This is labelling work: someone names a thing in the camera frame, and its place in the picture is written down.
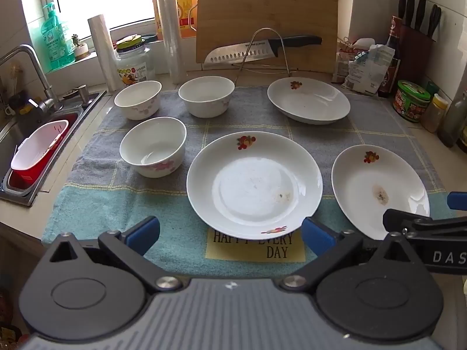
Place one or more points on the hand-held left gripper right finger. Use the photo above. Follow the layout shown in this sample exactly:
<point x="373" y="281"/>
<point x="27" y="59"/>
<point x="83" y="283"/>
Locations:
<point x="317" y="235"/>

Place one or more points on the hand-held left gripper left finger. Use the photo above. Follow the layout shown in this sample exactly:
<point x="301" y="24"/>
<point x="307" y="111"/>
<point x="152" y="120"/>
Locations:
<point x="144" y="231"/>

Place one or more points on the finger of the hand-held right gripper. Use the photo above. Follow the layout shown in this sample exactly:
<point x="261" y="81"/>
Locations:
<point x="458" y="200"/>
<point x="419" y="226"/>

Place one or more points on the white plate with fruit print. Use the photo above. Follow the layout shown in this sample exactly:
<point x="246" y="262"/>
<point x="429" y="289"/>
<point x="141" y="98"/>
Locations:
<point x="310" y="102"/>
<point x="251" y="189"/>
<point x="365" y="193"/>

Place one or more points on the white bowl with pink flowers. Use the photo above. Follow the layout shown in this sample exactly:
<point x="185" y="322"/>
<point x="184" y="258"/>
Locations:
<point x="138" y="98"/>
<point x="153" y="146"/>
<point x="206" y="94"/>

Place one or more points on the clear glass bottle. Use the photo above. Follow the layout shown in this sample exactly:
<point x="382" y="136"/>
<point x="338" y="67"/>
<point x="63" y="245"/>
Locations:
<point x="454" y="124"/>

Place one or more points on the yellow lidded spice jar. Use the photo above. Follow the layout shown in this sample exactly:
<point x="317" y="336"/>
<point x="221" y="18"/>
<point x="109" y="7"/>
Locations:
<point x="434" y="115"/>

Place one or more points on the green lid tin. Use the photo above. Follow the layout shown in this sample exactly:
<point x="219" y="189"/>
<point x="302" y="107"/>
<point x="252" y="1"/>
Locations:
<point x="412" y="102"/>

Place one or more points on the red white sink basket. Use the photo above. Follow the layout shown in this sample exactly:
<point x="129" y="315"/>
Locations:
<point x="22" y="180"/>

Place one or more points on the white colander basket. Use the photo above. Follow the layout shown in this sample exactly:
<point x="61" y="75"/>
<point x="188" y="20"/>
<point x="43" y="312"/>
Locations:
<point x="36" y="146"/>

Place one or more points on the grey blue checked towel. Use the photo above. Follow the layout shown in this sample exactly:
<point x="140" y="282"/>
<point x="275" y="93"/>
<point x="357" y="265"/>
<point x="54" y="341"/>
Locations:
<point x="251" y="113"/>

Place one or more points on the steel sink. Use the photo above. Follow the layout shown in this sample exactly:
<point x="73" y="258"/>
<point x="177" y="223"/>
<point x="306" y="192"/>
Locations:
<point x="91" y="98"/>

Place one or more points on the dark sauce bottle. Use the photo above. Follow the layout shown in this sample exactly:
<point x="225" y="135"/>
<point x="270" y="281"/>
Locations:
<point x="390" y="73"/>

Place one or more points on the dark wooden knife block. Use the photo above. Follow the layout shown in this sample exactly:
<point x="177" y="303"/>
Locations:
<point x="416" y="58"/>

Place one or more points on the steel soap dispenser pump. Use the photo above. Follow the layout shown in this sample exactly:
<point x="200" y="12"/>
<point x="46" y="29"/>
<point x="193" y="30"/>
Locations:
<point x="82" y="94"/>

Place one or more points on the white and blue food bag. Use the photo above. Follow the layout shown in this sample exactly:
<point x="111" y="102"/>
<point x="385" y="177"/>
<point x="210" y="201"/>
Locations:
<point x="368" y="73"/>

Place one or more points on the glass jar with green lid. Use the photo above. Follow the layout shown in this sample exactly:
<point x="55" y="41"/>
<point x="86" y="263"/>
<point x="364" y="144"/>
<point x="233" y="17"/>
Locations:
<point x="133" y="65"/>

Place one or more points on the white bag with red print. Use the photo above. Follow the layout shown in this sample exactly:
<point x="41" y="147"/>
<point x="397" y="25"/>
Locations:
<point x="343" y="62"/>

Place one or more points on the steel faucet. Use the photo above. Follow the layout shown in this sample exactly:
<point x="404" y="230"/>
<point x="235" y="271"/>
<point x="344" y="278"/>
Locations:
<point x="40" y="76"/>

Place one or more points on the grey blue plastic dish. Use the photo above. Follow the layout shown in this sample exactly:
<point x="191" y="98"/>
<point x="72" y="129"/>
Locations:
<point x="149" y="38"/>

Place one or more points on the small potted plant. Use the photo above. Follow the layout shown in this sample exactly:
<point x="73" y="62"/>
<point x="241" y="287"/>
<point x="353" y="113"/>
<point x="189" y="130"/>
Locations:
<point x="80" y="49"/>

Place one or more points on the tall plastic wrap roll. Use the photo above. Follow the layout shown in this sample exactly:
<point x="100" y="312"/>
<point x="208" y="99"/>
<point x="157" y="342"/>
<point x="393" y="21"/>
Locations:
<point x="171" y="32"/>

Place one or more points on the green dish soap bottle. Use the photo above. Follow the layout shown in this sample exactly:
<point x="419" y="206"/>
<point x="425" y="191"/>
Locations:
<point x="56" y="43"/>

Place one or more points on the orange cooking oil bottle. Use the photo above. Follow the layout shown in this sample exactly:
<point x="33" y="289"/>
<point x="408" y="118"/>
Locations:
<point x="184" y="11"/>

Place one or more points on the bamboo cutting board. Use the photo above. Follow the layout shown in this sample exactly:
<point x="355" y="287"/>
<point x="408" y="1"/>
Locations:
<point x="266" y="3"/>

